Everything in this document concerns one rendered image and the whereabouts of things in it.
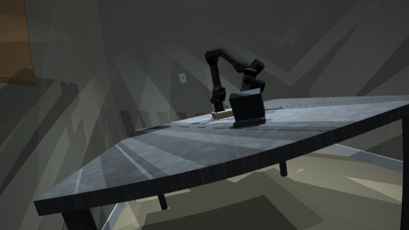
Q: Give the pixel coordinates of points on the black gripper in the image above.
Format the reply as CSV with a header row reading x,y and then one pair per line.
x,y
248,81

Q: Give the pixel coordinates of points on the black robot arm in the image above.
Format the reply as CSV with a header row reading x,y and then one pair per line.
x,y
219,92

